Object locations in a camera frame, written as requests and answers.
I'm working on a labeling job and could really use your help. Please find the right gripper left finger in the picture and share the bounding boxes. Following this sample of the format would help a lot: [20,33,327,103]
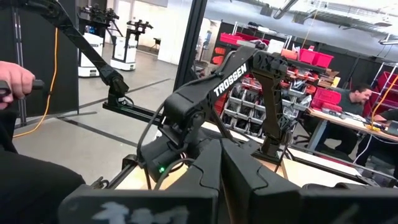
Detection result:
[57,138,223,224]

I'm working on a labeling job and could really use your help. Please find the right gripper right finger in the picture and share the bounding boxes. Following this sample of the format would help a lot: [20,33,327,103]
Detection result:
[220,138,398,224]

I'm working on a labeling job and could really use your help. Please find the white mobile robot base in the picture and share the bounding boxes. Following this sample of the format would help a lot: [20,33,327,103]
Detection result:
[109,19,154,72]
[77,2,105,78]

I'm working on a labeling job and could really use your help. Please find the grey parts bin rack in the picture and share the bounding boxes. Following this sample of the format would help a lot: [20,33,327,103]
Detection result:
[221,74,312,138]

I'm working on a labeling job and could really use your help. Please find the wooden desk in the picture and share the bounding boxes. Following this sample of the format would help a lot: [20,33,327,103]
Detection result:
[305,106,398,154]

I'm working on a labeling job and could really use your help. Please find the person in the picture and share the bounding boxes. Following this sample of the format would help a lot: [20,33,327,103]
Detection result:
[302,83,374,157]
[0,108,86,224]
[354,107,398,179]

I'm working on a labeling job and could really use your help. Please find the red plastic bin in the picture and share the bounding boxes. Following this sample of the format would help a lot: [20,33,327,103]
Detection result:
[220,32,244,46]
[310,87,343,110]
[298,47,335,69]

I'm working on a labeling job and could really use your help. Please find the black partition panel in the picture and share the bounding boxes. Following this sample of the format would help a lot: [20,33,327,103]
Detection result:
[0,0,80,116]

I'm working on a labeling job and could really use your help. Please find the person's hand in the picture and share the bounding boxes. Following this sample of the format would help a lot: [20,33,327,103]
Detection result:
[0,60,37,111]

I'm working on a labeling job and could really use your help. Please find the orange cable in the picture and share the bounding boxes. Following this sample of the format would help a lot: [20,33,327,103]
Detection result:
[12,27,60,139]

